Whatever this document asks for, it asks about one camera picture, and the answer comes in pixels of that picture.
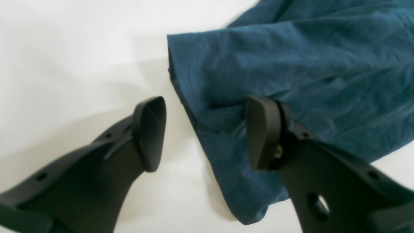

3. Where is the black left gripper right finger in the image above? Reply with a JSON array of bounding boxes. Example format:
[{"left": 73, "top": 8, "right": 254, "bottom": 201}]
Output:
[{"left": 245, "top": 96, "right": 414, "bottom": 233}]

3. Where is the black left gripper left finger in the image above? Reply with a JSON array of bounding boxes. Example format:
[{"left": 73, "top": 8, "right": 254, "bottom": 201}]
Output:
[{"left": 0, "top": 97, "right": 167, "bottom": 233}]

